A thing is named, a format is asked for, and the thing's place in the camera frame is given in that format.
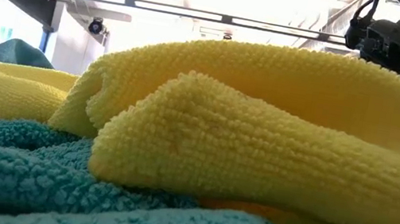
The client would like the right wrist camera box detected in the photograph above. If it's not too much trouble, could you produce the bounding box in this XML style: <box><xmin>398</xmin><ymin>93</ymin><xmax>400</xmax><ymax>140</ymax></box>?
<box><xmin>341</xmin><ymin>13</ymin><xmax>370</xmax><ymax>52</ymax></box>

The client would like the blue metal post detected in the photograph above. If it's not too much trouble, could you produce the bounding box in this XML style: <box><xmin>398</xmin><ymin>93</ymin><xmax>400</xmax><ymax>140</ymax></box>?
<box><xmin>37</xmin><ymin>25</ymin><xmax>56</xmax><ymax>65</ymax></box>

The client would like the black wall-mounted camera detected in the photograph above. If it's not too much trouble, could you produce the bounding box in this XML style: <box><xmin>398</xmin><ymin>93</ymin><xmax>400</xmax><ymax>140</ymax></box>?
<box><xmin>86</xmin><ymin>16</ymin><xmax>106</xmax><ymax>37</ymax></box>

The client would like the black right camera cable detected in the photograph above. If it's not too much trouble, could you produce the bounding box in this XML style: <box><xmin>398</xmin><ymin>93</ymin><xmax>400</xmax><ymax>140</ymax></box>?
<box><xmin>351</xmin><ymin>0</ymin><xmax>382</xmax><ymax>24</ymax></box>

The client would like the teal microfiber towel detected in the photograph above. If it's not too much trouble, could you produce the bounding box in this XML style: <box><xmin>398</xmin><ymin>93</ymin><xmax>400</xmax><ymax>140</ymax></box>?
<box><xmin>0</xmin><ymin>114</ymin><xmax>400</xmax><ymax>224</ymax></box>
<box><xmin>0</xmin><ymin>35</ymin><xmax>60</xmax><ymax>74</ymax></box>

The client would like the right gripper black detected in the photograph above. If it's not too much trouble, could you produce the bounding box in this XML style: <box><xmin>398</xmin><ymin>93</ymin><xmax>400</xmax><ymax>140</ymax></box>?
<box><xmin>357</xmin><ymin>16</ymin><xmax>400</xmax><ymax>77</ymax></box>

